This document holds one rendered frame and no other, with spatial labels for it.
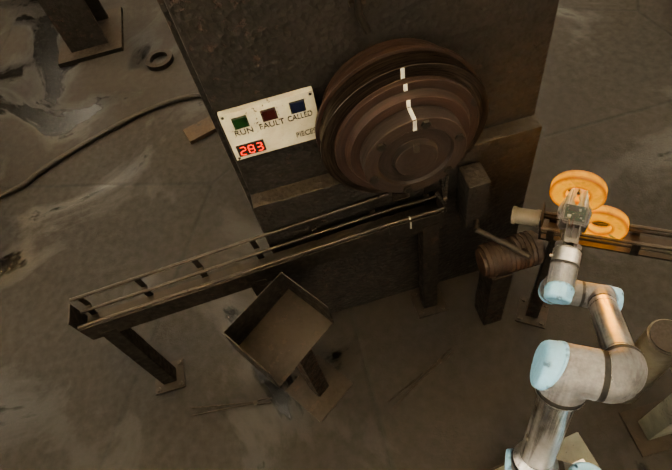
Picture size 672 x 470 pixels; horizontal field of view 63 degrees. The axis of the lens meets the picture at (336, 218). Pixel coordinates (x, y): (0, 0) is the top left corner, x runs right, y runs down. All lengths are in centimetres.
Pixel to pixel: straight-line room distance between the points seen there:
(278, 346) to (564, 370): 88
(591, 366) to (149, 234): 225
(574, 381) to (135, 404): 183
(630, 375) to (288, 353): 96
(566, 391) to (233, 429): 144
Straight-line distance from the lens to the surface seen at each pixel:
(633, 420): 241
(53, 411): 278
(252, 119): 152
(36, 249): 329
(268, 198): 175
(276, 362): 179
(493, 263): 197
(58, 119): 392
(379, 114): 137
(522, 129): 187
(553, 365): 134
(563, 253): 163
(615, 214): 182
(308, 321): 180
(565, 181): 173
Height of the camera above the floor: 222
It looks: 55 degrees down
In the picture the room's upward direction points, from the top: 14 degrees counter-clockwise
